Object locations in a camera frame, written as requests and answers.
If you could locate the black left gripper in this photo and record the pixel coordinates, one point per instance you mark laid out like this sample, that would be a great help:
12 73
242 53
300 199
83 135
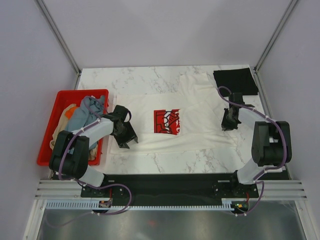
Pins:
130 136

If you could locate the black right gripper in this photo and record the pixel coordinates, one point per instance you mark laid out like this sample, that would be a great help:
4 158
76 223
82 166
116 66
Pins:
226 126

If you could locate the white t-shirt red print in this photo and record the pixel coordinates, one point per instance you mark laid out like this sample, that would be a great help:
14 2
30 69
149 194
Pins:
185 120

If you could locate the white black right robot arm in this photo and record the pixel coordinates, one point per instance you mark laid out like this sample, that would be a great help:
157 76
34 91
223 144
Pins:
271 145

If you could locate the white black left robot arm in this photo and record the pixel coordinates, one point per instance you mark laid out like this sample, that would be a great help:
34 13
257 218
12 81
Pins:
70 155

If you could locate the folded black t-shirt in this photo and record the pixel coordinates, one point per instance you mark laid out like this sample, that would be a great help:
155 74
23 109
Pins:
237 81

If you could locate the light blue t-shirt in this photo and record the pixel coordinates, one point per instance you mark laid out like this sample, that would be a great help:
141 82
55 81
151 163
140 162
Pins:
95 106

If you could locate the orange garment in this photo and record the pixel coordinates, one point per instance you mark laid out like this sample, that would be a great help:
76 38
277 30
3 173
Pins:
69 113

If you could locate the beige t-shirt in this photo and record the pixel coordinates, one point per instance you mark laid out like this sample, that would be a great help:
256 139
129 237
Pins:
81 118

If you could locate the red plastic bin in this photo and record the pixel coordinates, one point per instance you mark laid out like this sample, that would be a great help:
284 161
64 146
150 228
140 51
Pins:
64 99

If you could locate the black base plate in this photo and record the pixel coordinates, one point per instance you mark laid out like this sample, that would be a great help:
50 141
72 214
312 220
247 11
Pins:
156 189

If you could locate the white slotted cable duct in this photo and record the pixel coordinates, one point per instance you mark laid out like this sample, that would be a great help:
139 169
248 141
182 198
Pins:
98 205

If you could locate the left aluminium frame post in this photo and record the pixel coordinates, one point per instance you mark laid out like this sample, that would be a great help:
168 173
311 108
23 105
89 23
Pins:
57 34

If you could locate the aluminium frame post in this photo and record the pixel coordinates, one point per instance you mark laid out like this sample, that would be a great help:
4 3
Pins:
57 34
276 33

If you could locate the right aluminium frame post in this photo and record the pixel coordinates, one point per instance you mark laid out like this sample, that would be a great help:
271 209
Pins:
276 33

